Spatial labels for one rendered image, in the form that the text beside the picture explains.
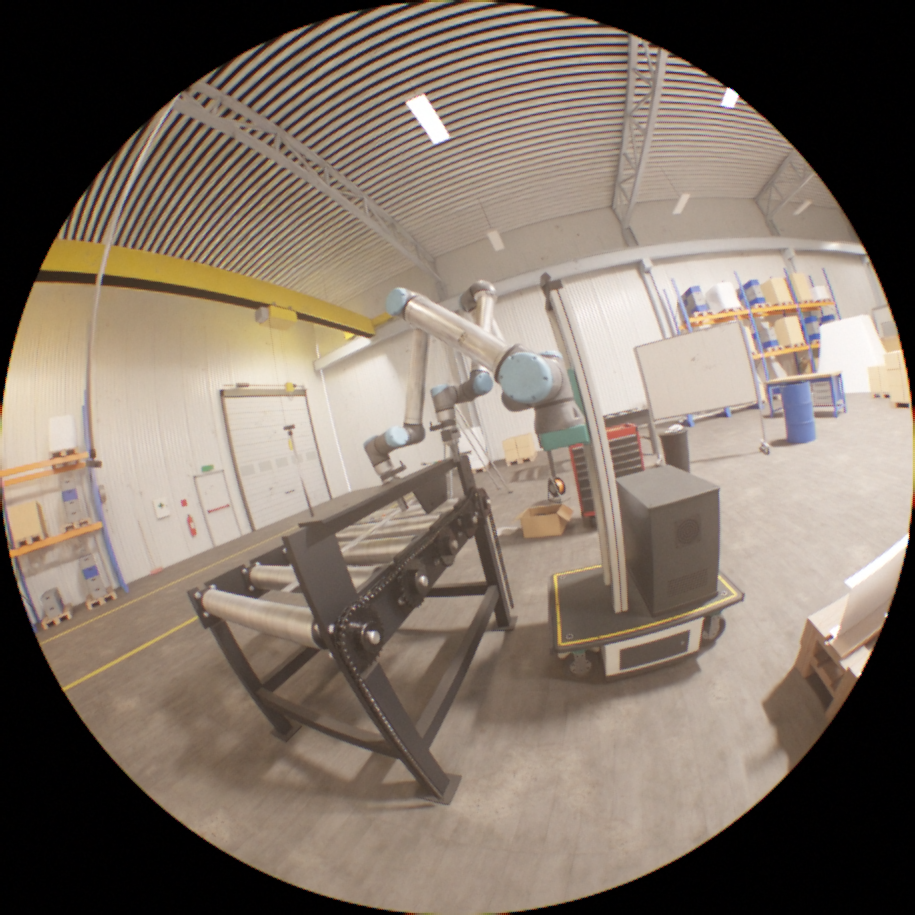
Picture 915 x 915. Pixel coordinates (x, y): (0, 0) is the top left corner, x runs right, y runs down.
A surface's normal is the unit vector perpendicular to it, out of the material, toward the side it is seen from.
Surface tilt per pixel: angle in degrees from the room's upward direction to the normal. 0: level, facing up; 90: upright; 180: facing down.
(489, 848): 0
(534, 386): 94
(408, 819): 0
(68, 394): 90
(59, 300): 90
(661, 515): 90
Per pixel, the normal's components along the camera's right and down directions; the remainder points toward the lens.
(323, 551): 0.91, -0.21
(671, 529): -0.24, 0.13
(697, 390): -0.67, 0.22
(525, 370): -0.47, 0.25
